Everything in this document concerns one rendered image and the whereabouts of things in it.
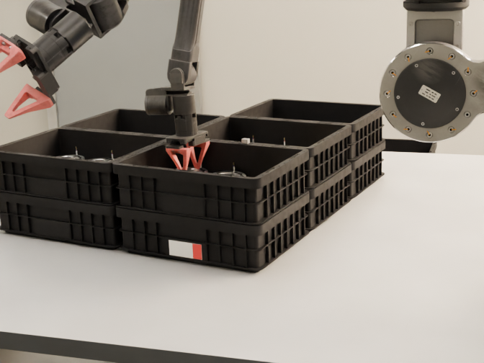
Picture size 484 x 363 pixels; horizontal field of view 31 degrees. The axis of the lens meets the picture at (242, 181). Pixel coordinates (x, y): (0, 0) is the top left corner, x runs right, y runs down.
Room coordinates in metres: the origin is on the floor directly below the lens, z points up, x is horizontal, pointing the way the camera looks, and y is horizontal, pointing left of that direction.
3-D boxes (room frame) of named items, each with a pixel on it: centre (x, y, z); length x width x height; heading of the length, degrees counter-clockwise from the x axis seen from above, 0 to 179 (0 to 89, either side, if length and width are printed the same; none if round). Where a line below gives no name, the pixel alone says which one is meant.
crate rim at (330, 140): (2.31, -0.07, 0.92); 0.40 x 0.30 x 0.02; 62
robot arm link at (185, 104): (2.16, 0.15, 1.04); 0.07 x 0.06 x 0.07; 73
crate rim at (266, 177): (2.04, 0.07, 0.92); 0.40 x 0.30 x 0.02; 62
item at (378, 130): (2.57, -0.21, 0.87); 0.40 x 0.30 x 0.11; 62
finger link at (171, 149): (2.14, 0.14, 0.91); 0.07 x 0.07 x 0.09; 57
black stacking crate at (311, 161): (2.31, -0.07, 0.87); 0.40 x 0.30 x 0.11; 62
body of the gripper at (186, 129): (2.16, 0.14, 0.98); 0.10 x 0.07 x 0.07; 147
